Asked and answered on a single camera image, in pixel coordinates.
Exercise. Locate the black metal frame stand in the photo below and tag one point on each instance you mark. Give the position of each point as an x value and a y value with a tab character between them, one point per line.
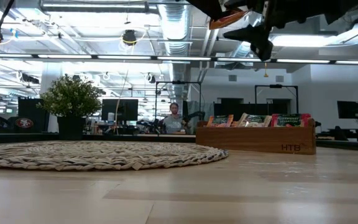
179	82
275	86

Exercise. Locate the yellow hanging pendant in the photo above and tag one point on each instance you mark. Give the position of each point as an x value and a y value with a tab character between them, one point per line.
265	74

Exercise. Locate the straight silver ventilation duct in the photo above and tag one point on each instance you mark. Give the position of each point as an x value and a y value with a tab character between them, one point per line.
175	25

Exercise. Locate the orange tea packet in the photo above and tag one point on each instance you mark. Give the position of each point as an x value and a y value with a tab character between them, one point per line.
220	121
227	20

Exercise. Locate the gold vanilla tea packet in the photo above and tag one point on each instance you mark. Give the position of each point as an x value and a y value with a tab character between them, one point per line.
253	120

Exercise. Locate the white bottle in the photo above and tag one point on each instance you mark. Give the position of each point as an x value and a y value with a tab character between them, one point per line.
111	116

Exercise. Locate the green artificial plant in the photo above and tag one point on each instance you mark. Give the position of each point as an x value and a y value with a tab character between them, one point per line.
70	96

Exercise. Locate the black partition panel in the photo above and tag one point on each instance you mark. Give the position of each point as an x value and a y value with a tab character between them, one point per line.
31	109

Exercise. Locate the black computer monitor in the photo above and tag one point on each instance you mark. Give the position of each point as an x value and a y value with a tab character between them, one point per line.
126	110

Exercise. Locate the wooden tea box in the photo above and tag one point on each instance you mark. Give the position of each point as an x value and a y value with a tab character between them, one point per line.
244	140

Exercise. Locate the long ceiling light rail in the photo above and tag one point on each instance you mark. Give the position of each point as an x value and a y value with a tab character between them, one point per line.
123	57

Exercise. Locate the red strawberry tea packet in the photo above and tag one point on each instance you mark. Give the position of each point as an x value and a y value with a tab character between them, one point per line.
291	120

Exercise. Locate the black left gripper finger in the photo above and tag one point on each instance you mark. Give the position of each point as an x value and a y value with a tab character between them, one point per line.
210	7

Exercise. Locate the black divider screens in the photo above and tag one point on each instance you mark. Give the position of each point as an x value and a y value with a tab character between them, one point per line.
250	109

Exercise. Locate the red oval logo sign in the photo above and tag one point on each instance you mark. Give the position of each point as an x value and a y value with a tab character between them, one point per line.
24	123

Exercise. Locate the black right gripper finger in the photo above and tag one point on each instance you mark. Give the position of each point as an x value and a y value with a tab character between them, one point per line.
247	33
261	49

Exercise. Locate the person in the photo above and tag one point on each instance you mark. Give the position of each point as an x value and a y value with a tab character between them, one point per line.
173	124

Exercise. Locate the small black monitor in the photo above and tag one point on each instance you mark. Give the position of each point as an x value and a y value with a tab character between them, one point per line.
348	109

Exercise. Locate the black plant pot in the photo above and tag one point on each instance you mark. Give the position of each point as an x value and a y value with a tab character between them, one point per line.
71	127

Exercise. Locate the woven round placemat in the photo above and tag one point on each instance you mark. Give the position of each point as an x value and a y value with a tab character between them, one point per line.
104	155

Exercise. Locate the black desk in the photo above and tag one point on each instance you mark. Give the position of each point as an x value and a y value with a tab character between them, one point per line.
353	130

